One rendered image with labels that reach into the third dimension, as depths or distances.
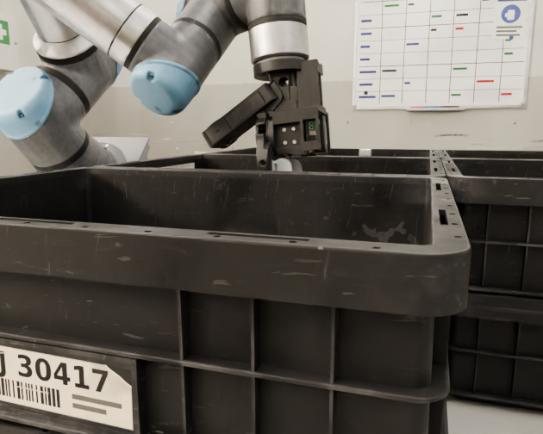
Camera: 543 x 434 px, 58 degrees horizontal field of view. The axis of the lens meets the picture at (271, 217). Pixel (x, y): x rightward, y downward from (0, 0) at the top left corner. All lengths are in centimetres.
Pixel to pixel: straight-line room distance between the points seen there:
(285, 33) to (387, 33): 329
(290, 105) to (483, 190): 27
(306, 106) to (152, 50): 19
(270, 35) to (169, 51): 12
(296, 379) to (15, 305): 15
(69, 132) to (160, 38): 37
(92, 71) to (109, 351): 78
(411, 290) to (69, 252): 15
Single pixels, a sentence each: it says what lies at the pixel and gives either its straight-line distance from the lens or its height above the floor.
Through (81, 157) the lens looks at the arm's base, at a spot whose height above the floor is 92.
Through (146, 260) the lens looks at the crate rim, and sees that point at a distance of 22.
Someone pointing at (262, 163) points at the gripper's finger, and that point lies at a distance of 60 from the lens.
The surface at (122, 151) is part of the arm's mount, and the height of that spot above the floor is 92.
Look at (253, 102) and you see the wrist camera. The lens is 63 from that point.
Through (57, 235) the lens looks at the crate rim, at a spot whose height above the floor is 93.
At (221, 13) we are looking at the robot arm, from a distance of 69.
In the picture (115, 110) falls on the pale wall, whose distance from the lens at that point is 460.
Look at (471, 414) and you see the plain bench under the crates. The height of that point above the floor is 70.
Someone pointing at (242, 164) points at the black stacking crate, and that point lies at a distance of 82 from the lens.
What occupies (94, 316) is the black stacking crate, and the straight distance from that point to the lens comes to 26.
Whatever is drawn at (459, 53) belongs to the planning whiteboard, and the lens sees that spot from 389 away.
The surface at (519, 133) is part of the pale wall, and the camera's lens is 393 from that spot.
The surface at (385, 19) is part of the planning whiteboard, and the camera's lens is 393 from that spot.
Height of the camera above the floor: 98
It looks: 10 degrees down
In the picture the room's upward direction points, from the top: straight up
